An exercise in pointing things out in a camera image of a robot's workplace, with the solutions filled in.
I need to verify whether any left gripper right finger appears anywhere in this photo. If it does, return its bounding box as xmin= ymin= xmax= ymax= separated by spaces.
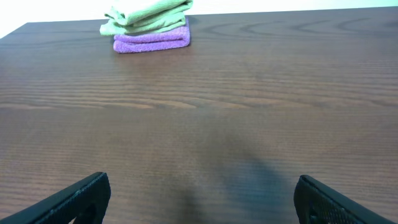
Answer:
xmin=294 ymin=175 xmax=395 ymax=224

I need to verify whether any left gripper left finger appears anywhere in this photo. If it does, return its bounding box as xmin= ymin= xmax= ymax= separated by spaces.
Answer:
xmin=1 ymin=172 xmax=111 ymax=224

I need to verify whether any folded purple cloth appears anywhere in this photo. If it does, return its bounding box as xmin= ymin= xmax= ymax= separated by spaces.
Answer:
xmin=113 ymin=17 xmax=190 ymax=54

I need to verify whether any folded green cloth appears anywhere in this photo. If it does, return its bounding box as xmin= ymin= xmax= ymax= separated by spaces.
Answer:
xmin=99 ymin=0 xmax=193 ymax=36

